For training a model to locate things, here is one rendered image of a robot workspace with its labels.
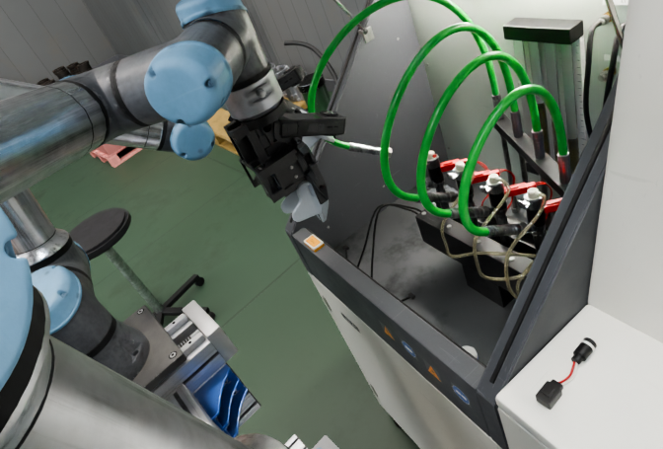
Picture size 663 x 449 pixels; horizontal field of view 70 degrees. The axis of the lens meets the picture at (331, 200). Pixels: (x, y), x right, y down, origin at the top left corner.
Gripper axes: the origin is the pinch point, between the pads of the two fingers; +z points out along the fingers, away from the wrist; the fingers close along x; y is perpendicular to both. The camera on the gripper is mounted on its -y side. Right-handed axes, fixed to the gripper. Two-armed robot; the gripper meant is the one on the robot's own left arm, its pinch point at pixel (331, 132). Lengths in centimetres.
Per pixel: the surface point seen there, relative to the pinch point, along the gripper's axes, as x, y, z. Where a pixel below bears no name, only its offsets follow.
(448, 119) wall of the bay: -39.5, -7.0, 29.1
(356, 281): 8.0, 24.1, 19.3
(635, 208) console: 33, -20, 39
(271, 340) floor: -82, 129, 25
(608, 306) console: 30, -5, 48
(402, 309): 17.8, 19.2, 27.0
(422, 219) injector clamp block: -2.0, 8.4, 26.9
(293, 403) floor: -48, 124, 41
